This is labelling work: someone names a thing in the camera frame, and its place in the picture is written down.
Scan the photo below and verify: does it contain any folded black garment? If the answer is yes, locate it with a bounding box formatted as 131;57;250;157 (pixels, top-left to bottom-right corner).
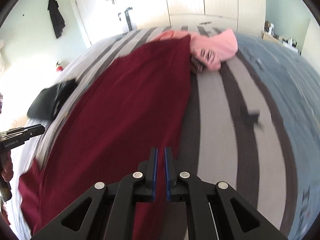
27;79;78;121

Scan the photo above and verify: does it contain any person's left hand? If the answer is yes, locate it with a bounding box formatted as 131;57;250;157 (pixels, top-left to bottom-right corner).
2;151;14;182

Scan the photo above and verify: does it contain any striped star bed sheet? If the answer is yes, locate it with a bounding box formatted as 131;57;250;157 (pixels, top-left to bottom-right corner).
6;27;319;239

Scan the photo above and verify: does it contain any red fire extinguisher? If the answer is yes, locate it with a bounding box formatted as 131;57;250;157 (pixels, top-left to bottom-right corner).
56;62;63;72

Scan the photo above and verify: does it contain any dark red t-shirt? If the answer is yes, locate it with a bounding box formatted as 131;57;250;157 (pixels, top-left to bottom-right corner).
18;36;191;233

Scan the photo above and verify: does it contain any silver suitcase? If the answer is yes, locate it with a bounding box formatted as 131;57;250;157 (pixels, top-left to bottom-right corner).
118;7;137;32

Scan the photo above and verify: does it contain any black hanging garment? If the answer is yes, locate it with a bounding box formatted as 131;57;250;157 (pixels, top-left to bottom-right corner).
47;0;66;39

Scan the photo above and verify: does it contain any white room door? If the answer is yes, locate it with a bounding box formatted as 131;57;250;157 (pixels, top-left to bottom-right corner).
74;0;128;45

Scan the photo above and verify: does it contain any cluttered bedside table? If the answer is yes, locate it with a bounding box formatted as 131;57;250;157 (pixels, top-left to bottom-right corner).
262;21;301;55

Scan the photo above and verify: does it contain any pink printed t-shirt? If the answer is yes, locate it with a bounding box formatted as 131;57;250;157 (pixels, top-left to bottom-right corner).
152;29;238;73

